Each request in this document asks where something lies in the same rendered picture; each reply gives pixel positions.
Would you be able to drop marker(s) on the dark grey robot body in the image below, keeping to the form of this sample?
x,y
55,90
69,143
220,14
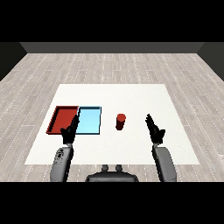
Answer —
x,y
112,175

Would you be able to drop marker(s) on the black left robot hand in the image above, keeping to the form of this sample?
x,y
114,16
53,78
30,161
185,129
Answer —
x,y
70,132

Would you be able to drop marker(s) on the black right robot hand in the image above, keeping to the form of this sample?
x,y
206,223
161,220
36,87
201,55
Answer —
x,y
155,131

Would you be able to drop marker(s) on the red can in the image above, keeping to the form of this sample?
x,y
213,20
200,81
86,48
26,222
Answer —
x,y
120,121

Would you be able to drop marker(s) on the light blue shallow open box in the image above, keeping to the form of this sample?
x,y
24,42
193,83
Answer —
x,y
89,119

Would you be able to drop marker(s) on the red shallow open box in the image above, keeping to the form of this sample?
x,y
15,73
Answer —
x,y
63,118

